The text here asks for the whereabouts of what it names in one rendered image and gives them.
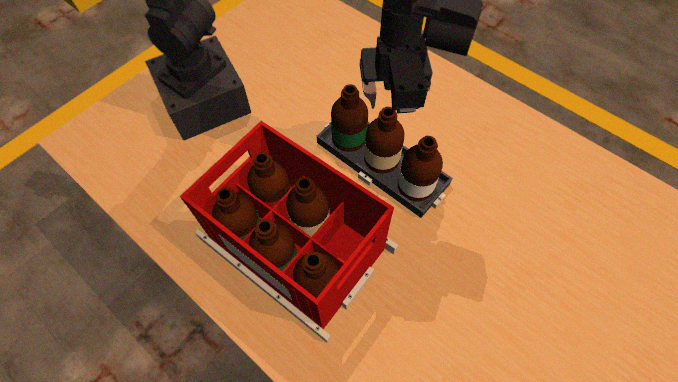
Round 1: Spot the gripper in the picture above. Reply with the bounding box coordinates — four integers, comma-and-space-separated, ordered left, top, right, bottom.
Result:
360, 33, 433, 109

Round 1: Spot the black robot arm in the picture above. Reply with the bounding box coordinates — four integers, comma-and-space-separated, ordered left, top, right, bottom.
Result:
145, 0, 483, 113

